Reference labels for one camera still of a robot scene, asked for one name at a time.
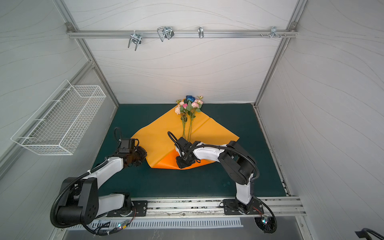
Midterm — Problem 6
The orange wrapping paper sheet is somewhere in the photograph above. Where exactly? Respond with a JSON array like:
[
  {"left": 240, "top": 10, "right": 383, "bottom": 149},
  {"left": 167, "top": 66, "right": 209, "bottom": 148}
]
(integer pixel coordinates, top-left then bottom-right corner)
[{"left": 133, "top": 104, "right": 239, "bottom": 170}]

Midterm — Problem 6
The dark pink fake flower stem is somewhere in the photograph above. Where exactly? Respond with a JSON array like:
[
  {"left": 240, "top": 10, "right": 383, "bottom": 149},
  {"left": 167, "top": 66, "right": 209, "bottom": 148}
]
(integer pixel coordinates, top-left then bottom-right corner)
[{"left": 181, "top": 102, "right": 193, "bottom": 141}]

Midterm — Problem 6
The peach fake flower stem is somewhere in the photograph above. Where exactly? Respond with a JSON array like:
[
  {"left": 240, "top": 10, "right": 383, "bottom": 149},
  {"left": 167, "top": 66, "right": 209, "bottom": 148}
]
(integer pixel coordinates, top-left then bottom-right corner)
[{"left": 175, "top": 100, "right": 188, "bottom": 138}]

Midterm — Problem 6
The blue fake flower stem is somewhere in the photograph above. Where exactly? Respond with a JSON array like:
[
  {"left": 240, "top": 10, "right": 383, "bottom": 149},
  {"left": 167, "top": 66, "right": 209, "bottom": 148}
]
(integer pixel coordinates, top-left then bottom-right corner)
[{"left": 186, "top": 96, "right": 196, "bottom": 102}]

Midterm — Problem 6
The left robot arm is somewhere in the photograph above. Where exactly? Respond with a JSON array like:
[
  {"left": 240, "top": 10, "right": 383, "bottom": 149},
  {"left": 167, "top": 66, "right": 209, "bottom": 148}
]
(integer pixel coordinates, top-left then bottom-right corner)
[{"left": 50, "top": 139, "right": 147, "bottom": 229}]

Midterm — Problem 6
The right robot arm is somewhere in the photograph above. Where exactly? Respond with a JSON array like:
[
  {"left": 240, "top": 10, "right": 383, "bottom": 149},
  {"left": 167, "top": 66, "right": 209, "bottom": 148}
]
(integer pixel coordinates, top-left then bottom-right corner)
[{"left": 171, "top": 137, "right": 260, "bottom": 215}]

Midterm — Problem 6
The green table mat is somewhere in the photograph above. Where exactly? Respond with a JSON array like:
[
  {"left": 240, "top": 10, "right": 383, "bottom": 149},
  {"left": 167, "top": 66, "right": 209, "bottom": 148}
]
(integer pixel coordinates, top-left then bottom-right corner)
[{"left": 95, "top": 104, "right": 286, "bottom": 198}]

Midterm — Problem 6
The left metal U-bolt clamp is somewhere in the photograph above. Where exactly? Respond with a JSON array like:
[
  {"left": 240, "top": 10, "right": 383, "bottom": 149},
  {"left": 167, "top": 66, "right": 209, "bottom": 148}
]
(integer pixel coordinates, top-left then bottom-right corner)
[{"left": 128, "top": 32, "right": 142, "bottom": 51}]

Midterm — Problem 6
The metal u-bolt clamp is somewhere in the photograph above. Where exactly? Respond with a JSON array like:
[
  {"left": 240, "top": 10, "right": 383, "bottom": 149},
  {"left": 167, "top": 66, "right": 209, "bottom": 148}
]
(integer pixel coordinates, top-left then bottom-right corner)
[
  {"left": 157, "top": 26, "right": 175, "bottom": 42},
  {"left": 128, "top": 32, "right": 142, "bottom": 51}
]

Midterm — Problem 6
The middle metal U-bolt clamp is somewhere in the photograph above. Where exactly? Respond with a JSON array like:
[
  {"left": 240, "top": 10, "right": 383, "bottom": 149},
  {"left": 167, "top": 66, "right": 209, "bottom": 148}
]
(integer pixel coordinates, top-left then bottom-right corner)
[{"left": 157, "top": 26, "right": 175, "bottom": 42}]

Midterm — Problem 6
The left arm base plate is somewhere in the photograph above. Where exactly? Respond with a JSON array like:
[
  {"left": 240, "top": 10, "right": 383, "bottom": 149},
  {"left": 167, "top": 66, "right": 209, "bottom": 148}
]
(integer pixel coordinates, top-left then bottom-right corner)
[{"left": 107, "top": 201, "right": 148, "bottom": 218}]

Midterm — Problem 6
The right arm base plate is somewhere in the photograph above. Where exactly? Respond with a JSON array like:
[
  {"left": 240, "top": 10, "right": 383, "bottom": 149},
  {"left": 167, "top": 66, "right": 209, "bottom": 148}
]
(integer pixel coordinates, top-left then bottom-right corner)
[{"left": 219, "top": 198, "right": 264, "bottom": 216}]

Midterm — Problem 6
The white slotted cable duct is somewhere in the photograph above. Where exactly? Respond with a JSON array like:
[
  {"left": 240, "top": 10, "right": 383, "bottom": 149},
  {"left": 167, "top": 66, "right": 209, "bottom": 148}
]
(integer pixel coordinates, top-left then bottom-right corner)
[{"left": 69, "top": 217, "right": 244, "bottom": 231}]

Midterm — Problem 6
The white wire basket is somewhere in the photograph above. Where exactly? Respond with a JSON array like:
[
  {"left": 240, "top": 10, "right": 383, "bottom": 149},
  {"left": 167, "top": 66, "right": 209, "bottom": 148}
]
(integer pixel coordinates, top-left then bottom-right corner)
[{"left": 11, "top": 80, "right": 106, "bottom": 156}]

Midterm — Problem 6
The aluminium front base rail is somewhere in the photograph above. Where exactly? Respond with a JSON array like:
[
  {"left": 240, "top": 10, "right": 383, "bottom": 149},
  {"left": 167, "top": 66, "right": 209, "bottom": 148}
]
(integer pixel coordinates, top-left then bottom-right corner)
[{"left": 59, "top": 196, "right": 307, "bottom": 221}]

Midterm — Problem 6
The small metal hook bracket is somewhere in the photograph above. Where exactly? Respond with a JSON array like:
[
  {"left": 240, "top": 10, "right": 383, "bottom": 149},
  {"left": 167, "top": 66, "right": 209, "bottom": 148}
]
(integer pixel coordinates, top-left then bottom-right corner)
[{"left": 198, "top": 27, "right": 204, "bottom": 39}]

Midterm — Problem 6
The aluminium cross rail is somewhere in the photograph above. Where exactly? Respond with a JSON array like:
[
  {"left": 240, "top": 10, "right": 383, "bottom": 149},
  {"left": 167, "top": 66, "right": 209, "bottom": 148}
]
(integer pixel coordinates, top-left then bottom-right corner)
[{"left": 67, "top": 24, "right": 298, "bottom": 40}]

